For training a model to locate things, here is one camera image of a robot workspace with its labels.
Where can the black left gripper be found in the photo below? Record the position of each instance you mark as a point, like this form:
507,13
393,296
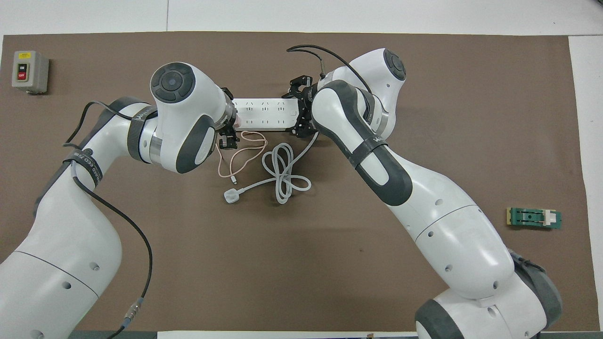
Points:
225,128

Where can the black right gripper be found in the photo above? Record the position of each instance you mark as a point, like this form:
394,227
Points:
306,106

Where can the white power strip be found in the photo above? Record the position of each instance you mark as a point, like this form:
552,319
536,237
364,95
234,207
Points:
266,114

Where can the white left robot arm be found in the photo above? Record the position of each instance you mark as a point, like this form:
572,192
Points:
61,263

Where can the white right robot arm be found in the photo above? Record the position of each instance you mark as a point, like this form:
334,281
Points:
447,226

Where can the brown table mat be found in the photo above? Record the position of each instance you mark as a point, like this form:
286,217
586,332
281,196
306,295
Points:
330,263

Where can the grey on-off switch box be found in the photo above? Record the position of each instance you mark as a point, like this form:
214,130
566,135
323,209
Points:
29,71

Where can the green knife switch yellow base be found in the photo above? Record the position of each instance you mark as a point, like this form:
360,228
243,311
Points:
532,218

